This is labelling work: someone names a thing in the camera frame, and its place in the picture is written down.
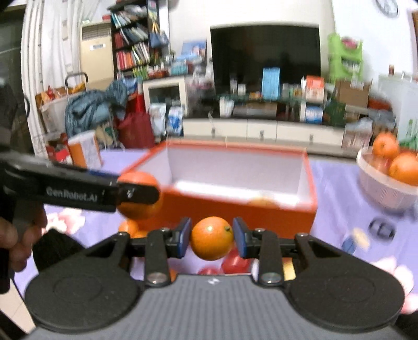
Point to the blue tote bag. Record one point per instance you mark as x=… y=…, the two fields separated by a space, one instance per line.
x=159 y=37

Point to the orange white carton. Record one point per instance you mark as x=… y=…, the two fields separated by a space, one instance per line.
x=313 y=87

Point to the blue upright box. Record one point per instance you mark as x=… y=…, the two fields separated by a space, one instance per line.
x=271 y=83

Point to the brown cardboard box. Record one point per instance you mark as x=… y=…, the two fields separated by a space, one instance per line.
x=352 y=94

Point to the white television stand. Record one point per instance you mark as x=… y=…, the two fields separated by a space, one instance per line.
x=261 y=129

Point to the white curtain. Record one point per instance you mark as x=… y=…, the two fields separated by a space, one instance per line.
x=49 y=49

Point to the person's left hand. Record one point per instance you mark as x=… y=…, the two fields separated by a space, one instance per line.
x=23 y=238

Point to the beige standing air conditioner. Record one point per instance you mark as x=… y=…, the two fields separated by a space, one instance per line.
x=96 y=62

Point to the red apple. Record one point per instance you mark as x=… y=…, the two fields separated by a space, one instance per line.
x=235 y=264

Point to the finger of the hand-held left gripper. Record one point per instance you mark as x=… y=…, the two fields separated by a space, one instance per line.
x=140 y=193

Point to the dark bookshelf with books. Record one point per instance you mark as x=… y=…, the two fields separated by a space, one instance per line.
x=130 y=49

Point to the blue padded jacket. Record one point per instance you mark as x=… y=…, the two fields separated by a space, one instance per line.
x=88 y=111

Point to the framed picture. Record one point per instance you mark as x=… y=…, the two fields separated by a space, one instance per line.
x=194 y=50

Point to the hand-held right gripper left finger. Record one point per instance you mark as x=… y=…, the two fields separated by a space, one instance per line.
x=184 y=237

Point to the blue white plastic bag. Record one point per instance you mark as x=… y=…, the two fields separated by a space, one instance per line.
x=174 y=119

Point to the small orange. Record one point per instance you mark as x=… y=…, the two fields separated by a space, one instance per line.
x=261 y=202

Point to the white glass door cabinet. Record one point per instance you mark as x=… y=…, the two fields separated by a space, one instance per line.
x=165 y=94

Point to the red shopping bag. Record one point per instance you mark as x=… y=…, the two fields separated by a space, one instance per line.
x=135 y=130

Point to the white colander bowl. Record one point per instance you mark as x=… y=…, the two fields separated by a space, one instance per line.
x=382 y=193

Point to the orange white canister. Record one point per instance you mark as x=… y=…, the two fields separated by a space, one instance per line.
x=83 y=150

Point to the metal trolley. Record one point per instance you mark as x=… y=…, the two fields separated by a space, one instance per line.
x=76 y=78

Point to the wall clock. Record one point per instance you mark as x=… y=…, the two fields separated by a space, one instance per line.
x=387 y=6

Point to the orange cardboard box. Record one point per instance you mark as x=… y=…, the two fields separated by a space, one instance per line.
x=228 y=211

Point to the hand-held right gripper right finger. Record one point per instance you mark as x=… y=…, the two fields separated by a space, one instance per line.
x=240 y=240

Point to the black television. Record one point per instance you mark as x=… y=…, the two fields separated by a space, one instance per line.
x=261 y=49

